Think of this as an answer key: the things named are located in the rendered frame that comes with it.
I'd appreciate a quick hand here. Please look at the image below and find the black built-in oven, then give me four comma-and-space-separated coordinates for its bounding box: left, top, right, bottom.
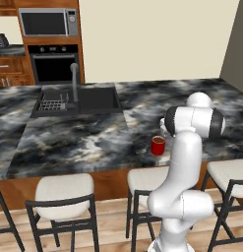
27, 43, 81, 86

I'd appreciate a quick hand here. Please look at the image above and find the black kitchen sink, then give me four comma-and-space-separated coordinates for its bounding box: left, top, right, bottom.
30, 86, 123, 119

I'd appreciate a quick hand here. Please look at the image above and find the silver toaster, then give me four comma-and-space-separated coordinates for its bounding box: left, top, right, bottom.
0, 32, 10, 49

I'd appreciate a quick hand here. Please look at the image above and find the white cushioned black stool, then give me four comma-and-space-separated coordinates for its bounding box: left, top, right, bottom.
125, 165, 198, 252
25, 172, 100, 252
0, 182, 26, 252
190, 158, 243, 252

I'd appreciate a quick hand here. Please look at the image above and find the grey sink tap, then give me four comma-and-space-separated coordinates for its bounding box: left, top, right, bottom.
70, 62, 81, 103

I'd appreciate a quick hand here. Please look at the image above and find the red cup of hot chocolate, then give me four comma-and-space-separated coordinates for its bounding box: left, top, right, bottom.
150, 135, 166, 157

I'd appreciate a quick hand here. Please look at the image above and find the wire dish rack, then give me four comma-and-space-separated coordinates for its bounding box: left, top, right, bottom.
37, 93, 70, 112

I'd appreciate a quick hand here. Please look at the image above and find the wooden cupboard run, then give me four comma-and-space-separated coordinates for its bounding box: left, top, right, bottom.
0, 0, 86, 89

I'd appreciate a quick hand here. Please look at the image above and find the silver microwave oven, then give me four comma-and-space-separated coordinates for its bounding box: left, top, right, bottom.
18, 7, 80, 38

